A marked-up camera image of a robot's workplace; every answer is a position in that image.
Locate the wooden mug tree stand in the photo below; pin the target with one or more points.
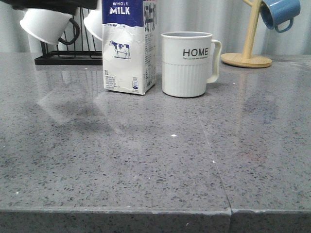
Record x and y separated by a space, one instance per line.
246 58

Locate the white blue milk carton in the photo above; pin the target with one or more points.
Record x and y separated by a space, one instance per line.
129 45

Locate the white ribbed HOME mug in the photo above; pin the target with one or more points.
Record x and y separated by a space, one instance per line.
190 60

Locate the left white hanging mug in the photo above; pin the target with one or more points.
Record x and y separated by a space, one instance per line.
48 26

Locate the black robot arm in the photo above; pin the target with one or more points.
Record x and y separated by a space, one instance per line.
55 5

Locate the black wire mug rack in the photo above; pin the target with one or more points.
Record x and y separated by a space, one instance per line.
86 50

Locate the right white hanging mug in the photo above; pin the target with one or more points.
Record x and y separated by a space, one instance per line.
93 23

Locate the white hanging mug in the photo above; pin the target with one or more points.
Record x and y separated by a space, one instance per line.
48 26
93 23

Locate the blue enamel mug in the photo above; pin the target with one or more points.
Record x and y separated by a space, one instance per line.
279 14

